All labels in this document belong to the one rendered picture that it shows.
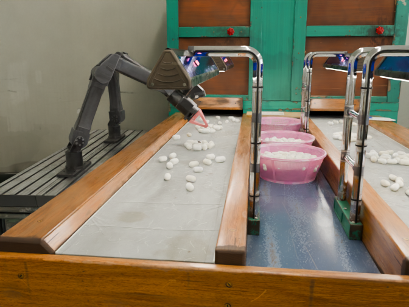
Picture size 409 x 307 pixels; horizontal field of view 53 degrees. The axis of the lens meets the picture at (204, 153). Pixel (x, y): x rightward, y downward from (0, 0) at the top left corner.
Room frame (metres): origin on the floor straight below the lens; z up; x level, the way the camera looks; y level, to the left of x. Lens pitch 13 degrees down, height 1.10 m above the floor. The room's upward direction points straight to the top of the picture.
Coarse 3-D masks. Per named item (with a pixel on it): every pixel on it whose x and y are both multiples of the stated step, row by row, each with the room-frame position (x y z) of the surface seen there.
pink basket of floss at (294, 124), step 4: (268, 120) 2.26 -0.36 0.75; (272, 120) 2.26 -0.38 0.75; (276, 120) 2.26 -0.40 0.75; (280, 120) 2.25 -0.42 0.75; (284, 120) 2.25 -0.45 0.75; (288, 120) 2.23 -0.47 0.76; (292, 120) 2.22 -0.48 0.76; (296, 120) 2.19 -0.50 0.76; (264, 124) 2.03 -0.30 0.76; (268, 124) 2.02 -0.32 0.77; (272, 124) 2.01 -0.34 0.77; (276, 124) 2.01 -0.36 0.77; (280, 124) 2.01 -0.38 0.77; (284, 124) 2.01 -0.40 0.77; (288, 124) 2.01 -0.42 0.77; (292, 124) 2.02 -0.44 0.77; (296, 124) 2.03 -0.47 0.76; (264, 128) 2.05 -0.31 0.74; (268, 128) 2.03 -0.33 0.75; (272, 128) 2.02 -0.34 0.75; (284, 128) 2.01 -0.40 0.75; (288, 128) 2.02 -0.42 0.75; (292, 128) 2.03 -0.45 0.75; (296, 128) 2.05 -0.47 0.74; (264, 136) 2.06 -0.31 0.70; (268, 136) 2.05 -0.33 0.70
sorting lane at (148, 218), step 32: (192, 128) 2.07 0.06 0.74; (224, 128) 2.07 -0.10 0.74; (192, 160) 1.40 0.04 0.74; (128, 192) 1.04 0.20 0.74; (160, 192) 1.04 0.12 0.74; (192, 192) 1.04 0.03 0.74; (224, 192) 1.04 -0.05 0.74; (96, 224) 0.83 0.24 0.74; (128, 224) 0.83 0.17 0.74; (160, 224) 0.83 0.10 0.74; (192, 224) 0.83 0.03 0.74; (96, 256) 0.69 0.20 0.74; (128, 256) 0.68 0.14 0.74; (160, 256) 0.68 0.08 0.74; (192, 256) 0.68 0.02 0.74
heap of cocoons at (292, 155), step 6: (270, 156) 1.48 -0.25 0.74; (276, 156) 1.45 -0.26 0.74; (282, 156) 1.44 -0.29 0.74; (288, 156) 1.44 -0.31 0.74; (294, 156) 1.47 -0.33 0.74; (300, 156) 1.47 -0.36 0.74; (306, 156) 1.45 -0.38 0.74; (312, 156) 1.45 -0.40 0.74; (288, 162) 1.38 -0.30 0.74; (264, 168) 1.35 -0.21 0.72; (276, 168) 1.33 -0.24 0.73; (300, 168) 1.31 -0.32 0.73
